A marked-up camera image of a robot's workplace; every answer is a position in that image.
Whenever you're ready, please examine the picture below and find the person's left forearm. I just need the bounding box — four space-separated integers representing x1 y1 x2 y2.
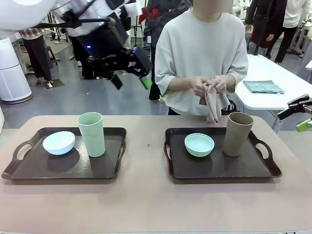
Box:
224 74 237 94

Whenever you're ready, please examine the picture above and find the bystander in dark coat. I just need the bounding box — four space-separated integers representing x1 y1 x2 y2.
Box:
245 0 283 58

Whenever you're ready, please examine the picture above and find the bystander in black clothes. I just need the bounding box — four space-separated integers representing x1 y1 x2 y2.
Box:
65 29 105 80

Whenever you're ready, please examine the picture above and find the black stool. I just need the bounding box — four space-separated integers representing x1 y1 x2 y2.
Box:
42 45 59 66

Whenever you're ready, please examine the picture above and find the light green tall cup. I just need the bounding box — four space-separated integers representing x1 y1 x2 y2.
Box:
77 112 106 157

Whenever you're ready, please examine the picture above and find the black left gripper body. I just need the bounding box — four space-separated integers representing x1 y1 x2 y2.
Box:
85 46 153 80

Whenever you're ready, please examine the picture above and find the person's right hand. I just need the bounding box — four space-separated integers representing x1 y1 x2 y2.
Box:
191 76 211 97

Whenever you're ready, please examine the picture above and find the folded green cloth mat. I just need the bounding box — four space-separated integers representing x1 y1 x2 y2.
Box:
243 79 285 95

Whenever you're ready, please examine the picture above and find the bystander in plaid shirt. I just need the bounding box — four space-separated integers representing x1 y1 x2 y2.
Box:
18 27 54 87

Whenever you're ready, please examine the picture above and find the pinkish grey cloth mat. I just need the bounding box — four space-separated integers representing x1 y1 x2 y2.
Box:
199 78 231 124

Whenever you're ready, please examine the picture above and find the teal bowl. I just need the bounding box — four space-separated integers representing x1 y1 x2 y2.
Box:
184 133 215 157

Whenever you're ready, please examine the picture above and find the white side table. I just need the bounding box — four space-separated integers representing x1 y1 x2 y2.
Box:
235 54 312 132

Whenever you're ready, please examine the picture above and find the white air purifier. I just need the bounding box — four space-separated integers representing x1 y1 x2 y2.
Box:
0 36 33 102

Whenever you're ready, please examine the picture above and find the bystander in white top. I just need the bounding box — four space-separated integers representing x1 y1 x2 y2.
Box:
275 0 305 64

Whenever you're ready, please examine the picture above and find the person in white shirt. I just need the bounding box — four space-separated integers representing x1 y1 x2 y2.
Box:
155 0 249 116

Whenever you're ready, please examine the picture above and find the person's left hand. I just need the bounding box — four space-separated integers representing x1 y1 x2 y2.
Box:
208 75 228 95

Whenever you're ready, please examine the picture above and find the brown tall cup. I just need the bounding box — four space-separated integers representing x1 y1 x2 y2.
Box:
223 112 254 157

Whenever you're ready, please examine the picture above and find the dark brown handled tray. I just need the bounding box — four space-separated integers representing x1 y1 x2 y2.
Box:
1 127 128 180
163 126 283 180

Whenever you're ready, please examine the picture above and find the person's right forearm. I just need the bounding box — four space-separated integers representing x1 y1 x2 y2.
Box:
167 75 197 96

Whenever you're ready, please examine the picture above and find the bystander with red bow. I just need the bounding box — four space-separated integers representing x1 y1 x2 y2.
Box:
142 0 193 100

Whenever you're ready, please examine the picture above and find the light blue bowl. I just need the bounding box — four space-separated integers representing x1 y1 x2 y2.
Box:
42 131 76 156

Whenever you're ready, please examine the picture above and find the black floor plate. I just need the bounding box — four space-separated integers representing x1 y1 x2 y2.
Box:
43 79 65 88

